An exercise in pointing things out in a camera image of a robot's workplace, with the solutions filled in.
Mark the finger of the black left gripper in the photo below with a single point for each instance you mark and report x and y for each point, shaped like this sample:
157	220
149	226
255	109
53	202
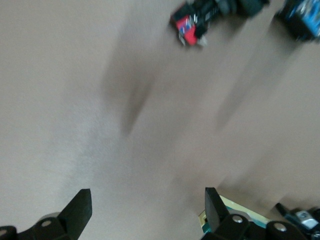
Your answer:
315	221

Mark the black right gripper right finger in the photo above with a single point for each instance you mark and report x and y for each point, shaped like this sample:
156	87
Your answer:
217	217

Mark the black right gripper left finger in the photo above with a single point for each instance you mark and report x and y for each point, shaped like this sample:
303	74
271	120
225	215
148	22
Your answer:
75	215

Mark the black push button red block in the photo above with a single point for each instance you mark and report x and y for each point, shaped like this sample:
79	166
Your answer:
190	27

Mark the green push button blue block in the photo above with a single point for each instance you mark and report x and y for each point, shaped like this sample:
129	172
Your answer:
307	20

